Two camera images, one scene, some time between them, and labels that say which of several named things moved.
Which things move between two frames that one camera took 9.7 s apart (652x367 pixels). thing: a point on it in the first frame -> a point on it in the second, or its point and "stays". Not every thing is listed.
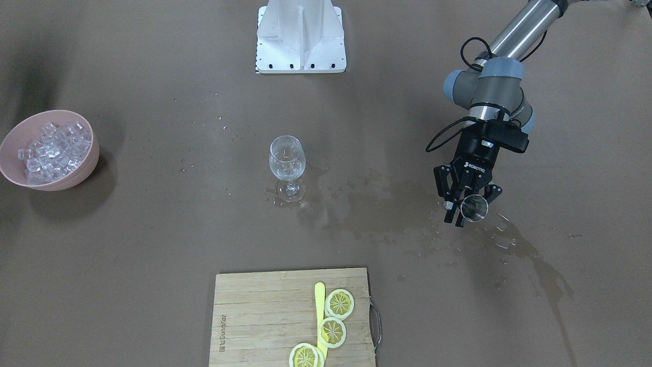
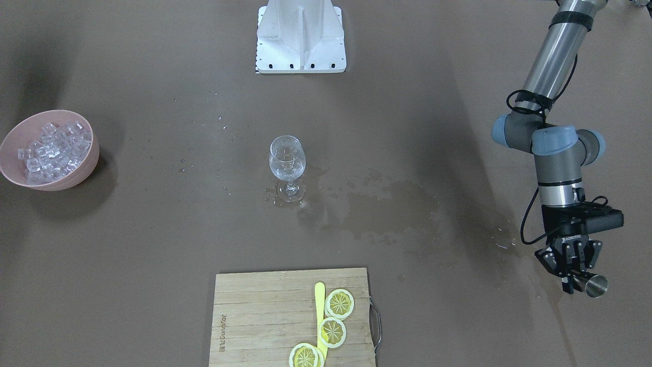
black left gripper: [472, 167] -> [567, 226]
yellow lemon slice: [339, 304] stays
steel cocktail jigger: [474, 208] -> [595, 285]
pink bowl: [50, 150] stays
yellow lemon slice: [305, 355] stays
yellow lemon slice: [331, 332] stays
